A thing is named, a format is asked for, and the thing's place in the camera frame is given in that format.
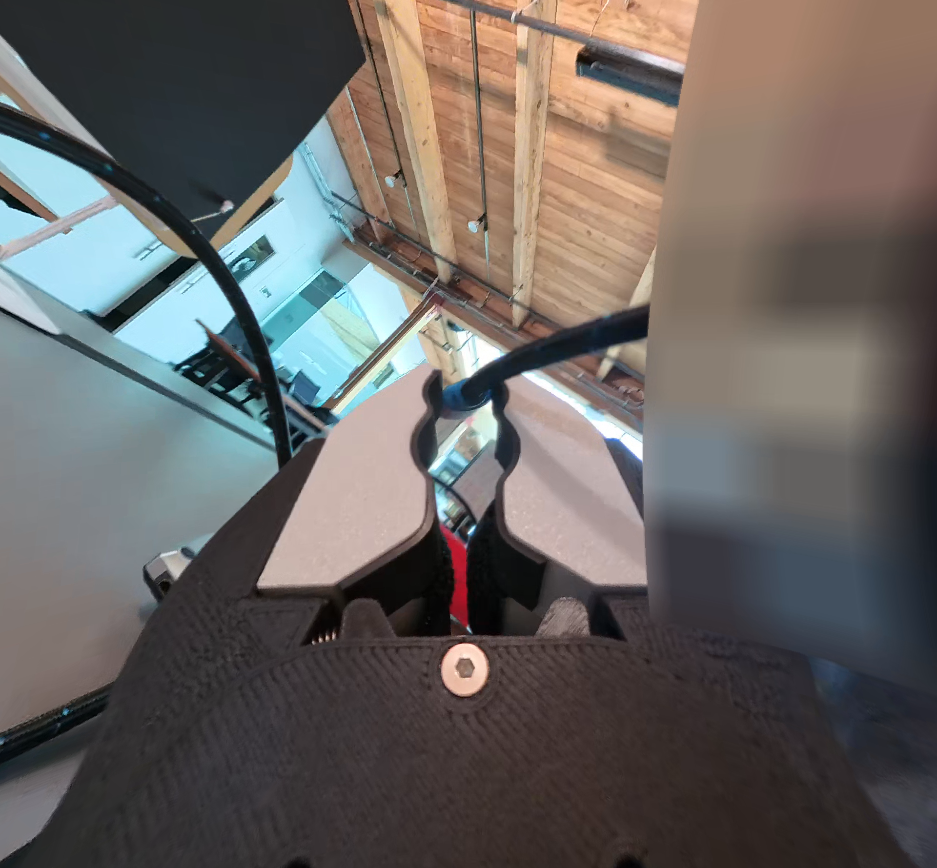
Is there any framed wall picture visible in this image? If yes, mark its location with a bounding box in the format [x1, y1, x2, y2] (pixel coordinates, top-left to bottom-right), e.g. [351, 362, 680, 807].
[227, 235, 278, 275]

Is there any silver HDMI splitter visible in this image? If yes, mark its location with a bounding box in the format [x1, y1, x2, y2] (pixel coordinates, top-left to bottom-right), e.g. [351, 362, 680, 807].
[141, 546, 204, 602]

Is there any black braided HDMI cable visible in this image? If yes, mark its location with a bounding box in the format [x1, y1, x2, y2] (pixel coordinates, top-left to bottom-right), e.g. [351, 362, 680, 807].
[443, 303, 651, 419]
[0, 103, 295, 767]

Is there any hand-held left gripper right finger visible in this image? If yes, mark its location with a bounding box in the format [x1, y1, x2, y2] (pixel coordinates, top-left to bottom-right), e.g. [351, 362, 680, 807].
[495, 376, 650, 611]

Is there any black panel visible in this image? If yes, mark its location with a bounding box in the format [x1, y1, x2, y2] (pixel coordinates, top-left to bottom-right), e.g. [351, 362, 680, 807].
[0, 0, 367, 258]

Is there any black linear ceiling light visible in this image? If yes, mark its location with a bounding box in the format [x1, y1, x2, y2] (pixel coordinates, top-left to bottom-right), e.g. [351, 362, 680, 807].
[574, 41, 686, 108]

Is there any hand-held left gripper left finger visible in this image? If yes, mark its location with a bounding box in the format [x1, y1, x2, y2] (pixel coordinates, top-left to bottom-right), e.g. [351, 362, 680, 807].
[255, 367, 449, 600]

